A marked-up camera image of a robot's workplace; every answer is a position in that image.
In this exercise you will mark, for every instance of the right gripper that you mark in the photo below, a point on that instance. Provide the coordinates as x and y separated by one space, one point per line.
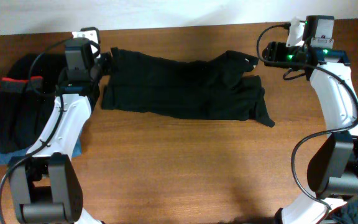
276 51

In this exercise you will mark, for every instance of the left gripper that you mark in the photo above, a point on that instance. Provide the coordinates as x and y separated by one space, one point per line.
105 66

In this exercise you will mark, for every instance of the black t-shirt with logo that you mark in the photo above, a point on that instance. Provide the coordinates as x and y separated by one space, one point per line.
220 89

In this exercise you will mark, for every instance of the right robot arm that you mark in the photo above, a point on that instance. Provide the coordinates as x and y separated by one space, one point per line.
332 173

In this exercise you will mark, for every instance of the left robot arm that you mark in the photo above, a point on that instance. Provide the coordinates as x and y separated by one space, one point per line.
43 183

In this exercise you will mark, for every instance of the folded black garment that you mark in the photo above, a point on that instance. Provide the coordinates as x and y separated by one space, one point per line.
48 67

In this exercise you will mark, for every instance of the right dark sock red cuff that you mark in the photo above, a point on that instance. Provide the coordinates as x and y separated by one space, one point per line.
31 116

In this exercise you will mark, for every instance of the middle dark sock red cuff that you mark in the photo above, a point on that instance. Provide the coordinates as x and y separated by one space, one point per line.
11 92

